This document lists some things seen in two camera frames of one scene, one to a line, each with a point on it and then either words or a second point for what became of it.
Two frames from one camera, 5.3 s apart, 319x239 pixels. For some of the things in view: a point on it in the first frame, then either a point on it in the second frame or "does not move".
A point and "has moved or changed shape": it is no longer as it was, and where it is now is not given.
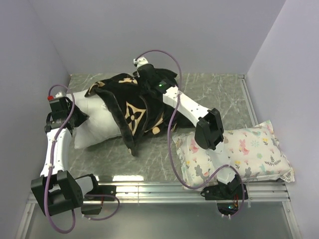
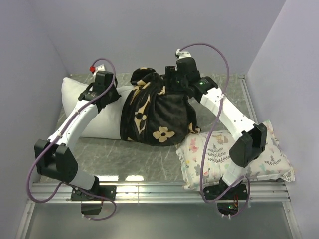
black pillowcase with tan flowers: (139, 114) has moved or changed shape
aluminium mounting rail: (184, 192) does not move
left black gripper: (82, 117) to (116, 94)
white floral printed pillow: (255, 152) does not move
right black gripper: (139, 78) to (171, 72)
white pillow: (102, 123) has moved or changed shape
